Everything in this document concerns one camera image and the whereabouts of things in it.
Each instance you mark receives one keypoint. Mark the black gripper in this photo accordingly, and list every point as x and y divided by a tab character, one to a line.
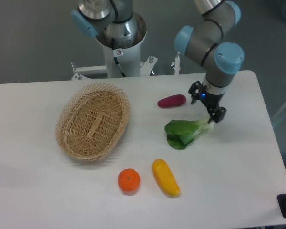
210	96

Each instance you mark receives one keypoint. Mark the purple sweet potato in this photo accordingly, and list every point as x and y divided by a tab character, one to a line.
172	101

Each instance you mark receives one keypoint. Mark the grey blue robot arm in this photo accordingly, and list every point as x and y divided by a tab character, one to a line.
203	45

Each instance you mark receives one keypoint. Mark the green bok choy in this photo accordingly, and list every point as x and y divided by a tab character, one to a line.
181	133

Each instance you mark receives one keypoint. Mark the yellow squash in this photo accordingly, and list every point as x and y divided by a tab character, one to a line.
165	178

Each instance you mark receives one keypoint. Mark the orange mandarin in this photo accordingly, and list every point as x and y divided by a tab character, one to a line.
129	180

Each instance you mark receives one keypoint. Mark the woven wicker basket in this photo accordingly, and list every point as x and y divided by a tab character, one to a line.
93	121

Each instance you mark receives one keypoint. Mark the white clamp post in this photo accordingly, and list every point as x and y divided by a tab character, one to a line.
176	64

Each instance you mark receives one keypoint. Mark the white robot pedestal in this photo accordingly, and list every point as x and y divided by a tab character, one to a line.
121	43

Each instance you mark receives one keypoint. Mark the white metal base frame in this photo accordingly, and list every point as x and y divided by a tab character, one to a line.
146	69

